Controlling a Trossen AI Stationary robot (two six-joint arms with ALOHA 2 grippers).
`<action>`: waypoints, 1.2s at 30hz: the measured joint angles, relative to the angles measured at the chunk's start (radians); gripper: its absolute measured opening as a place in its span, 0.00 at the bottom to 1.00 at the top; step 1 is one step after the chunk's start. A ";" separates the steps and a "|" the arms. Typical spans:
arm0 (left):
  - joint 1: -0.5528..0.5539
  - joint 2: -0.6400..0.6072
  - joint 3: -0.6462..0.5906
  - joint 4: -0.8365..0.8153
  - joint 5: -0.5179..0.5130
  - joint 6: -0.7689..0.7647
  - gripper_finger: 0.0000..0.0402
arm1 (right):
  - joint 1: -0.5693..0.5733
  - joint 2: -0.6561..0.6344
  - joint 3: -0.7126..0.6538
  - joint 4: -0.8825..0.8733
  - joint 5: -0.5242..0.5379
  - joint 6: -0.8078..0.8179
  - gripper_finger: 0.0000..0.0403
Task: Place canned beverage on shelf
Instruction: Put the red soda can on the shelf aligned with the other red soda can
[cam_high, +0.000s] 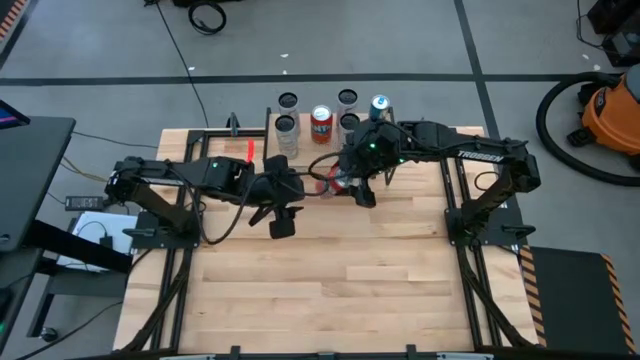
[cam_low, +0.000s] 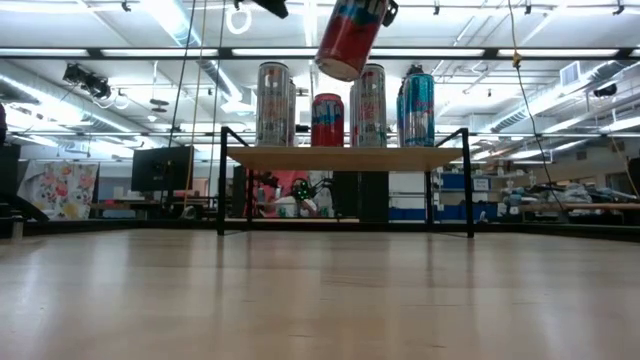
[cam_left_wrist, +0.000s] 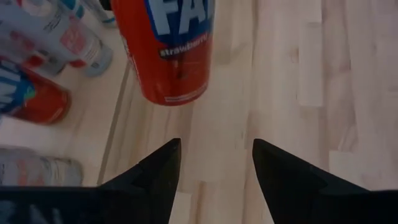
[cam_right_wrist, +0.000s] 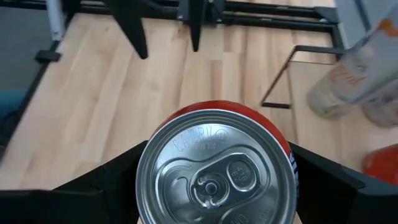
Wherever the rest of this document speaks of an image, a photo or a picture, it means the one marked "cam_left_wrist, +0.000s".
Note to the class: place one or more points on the white Celsius Peach Vibe can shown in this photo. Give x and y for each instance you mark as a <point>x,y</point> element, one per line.
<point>77,43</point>
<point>18,31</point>

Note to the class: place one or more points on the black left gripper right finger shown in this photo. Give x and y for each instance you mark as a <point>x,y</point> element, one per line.
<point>298,193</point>

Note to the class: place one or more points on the blue Red Bull can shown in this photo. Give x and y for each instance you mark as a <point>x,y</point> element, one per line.
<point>101,14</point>

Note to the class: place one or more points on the red Fanta strawberry can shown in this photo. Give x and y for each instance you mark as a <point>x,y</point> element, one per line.
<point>168,62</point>
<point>37,99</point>

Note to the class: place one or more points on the white Celsius Tropical Vibe can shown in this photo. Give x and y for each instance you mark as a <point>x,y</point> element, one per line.
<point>40,169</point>

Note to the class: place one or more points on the wooden shelf with black legs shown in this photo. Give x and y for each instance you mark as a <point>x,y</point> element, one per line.
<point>90,124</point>

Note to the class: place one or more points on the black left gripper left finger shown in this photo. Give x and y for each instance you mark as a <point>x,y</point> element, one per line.
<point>140,193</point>

